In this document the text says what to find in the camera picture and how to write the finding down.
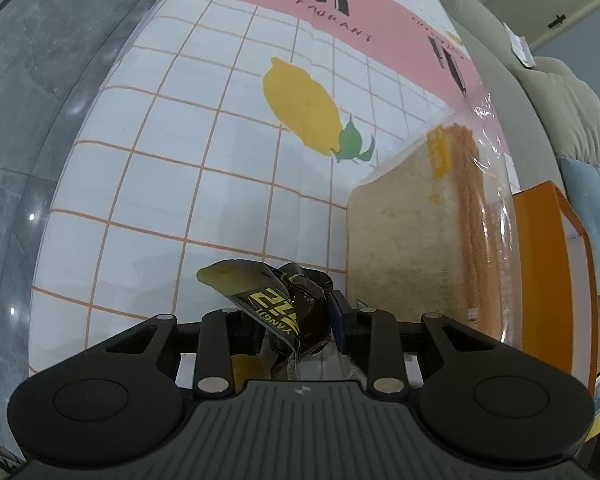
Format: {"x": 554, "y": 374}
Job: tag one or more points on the dark green snack packet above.
{"x": 290, "y": 305}

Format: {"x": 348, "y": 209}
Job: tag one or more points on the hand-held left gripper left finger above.
{"x": 220, "y": 340}

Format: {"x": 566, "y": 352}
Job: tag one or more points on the beige sofa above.
{"x": 480, "y": 20}

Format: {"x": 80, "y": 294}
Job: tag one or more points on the pink white printed tablecloth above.
{"x": 205, "y": 135}

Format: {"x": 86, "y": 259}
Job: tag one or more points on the white paper sheets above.
{"x": 521, "y": 47}

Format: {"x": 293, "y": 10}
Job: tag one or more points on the light blue pillow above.
{"x": 595, "y": 225}

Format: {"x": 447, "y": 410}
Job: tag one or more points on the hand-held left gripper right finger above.
{"x": 337, "y": 317}

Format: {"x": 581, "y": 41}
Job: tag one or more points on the sandwich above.
{"x": 420, "y": 240}

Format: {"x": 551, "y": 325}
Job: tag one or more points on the orange cardboard box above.
{"x": 550, "y": 280}

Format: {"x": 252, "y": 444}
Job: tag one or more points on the beige pillow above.
{"x": 575, "y": 110}

